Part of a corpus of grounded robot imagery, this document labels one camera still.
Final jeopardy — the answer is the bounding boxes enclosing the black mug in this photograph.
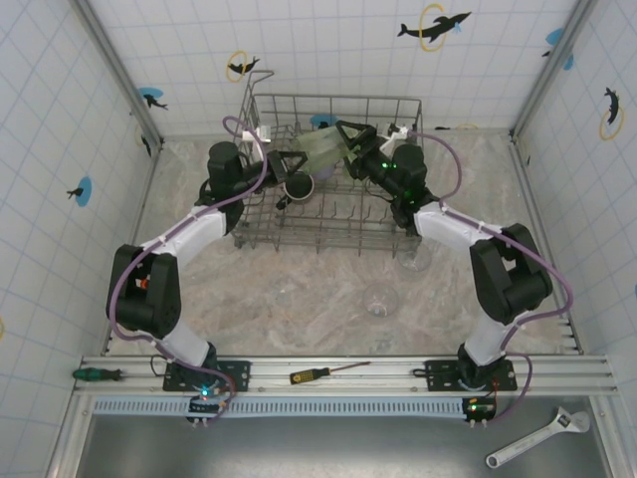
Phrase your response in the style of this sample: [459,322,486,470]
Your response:
[276,172,319,210]

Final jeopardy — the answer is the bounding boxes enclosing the seal sticker with yellow ring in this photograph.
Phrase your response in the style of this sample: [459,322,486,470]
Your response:
[226,48,262,83]

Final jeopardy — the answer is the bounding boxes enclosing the silver adjustable wrench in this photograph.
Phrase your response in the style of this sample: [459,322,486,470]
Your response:
[485,405,591,470]

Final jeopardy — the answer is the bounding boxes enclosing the aluminium side rail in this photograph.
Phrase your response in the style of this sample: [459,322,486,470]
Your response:
[101,141,166,356]
[508,133,584,356]

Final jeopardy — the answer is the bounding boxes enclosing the black animal sticker yellow ring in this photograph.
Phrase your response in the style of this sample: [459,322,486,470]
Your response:
[132,122,153,159]

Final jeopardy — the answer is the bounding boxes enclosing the slotted cable duct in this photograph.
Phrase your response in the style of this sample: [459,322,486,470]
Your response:
[92,396,472,418]

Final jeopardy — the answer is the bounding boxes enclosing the blue patch wall sticker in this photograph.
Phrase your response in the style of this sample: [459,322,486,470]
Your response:
[540,27,566,58]

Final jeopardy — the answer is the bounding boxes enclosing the aluminium mounting rail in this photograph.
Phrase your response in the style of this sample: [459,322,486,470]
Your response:
[74,354,618,398]

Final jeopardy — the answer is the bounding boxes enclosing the grey wire dish rack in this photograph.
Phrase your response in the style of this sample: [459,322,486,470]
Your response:
[232,69,430,259]

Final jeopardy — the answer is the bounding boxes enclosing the aluminium frame post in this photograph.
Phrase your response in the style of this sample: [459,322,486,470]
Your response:
[73,0,166,146]
[508,0,598,139]

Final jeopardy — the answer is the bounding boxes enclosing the clear plastic cup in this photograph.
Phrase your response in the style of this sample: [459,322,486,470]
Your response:
[396,244,433,274]
[361,282,400,319]

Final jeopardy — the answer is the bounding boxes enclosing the yellow black screwdriver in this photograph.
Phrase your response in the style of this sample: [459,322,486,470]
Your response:
[290,359,372,385]

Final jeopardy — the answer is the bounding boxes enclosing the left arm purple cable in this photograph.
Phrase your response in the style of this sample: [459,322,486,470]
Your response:
[106,115,270,424]

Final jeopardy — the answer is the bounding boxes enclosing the dolphin sticker with yellow ring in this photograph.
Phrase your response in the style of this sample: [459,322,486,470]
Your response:
[396,3,473,54]

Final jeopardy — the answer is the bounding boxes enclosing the shark sticker on blue patch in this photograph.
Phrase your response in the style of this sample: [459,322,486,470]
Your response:
[136,86,170,112]

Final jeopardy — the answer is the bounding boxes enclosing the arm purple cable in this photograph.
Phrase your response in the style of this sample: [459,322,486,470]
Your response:
[407,129,574,427]
[106,115,270,424]

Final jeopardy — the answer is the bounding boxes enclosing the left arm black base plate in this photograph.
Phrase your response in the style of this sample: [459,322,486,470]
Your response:
[162,358,253,393]

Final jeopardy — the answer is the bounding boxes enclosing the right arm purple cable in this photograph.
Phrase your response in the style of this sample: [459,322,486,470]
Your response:
[407,129,574,427]

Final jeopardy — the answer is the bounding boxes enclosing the green handled screwdriver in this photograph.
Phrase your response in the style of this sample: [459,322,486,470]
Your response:
[73,366,124,383]

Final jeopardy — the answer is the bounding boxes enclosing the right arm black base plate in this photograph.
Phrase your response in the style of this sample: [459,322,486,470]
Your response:
[424,358,520,393]

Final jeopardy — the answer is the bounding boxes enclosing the steel tray sheet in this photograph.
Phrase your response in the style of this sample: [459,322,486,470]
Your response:
[74,415,616,478]

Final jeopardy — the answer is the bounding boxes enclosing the aluminium frame beam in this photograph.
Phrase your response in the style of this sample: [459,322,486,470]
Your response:
[47,392,99,478]
[594,392,637,478]

